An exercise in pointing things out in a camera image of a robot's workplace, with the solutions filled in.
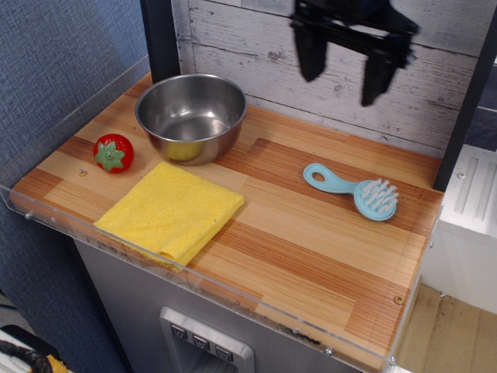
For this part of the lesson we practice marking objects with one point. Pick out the black right frame post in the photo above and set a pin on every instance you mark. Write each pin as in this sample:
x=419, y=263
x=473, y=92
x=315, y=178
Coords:
x=470, y=103

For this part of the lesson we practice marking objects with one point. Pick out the grey dispenser button panel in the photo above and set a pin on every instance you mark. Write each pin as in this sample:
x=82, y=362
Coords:
x=196, y=347

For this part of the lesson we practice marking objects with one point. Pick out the light blue brush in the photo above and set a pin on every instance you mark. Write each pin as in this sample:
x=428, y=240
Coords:
x=374, y=199

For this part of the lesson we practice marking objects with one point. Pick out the black and yellow object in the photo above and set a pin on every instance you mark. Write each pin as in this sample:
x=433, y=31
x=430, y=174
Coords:
x=38, y=362

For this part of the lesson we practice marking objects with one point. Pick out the black frame post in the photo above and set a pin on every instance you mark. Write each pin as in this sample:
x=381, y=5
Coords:
x=470, y=103
x=160, y=34

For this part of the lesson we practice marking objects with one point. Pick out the white toy sink counter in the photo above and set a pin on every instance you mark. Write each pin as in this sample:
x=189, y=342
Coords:
x=461, y=258

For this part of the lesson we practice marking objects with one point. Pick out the clear acrylic guard rail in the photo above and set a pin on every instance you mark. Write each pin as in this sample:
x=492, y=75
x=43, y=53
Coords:
x=44, y=102

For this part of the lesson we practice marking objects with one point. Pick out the stainless steel bowl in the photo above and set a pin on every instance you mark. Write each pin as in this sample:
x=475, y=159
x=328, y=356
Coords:
x=192, y=119

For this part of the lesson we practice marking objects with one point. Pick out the red toy strawberry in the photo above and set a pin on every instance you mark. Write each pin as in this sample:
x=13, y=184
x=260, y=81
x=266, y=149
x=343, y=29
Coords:
x=113, y=153

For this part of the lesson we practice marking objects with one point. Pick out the yellow folded cloth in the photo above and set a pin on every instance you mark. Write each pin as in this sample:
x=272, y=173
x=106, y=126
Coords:
x=171, y=213

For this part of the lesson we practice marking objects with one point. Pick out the grey toy fridge cabinet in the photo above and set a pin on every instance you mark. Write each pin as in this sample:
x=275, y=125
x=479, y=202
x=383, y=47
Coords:
x=133, y=294

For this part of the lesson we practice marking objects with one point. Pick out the black left frame post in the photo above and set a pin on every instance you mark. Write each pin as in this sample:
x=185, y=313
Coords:
x=160, y=34

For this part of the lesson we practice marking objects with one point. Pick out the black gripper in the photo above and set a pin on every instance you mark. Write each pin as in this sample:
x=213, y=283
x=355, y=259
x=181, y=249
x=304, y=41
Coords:
x=372, y=28

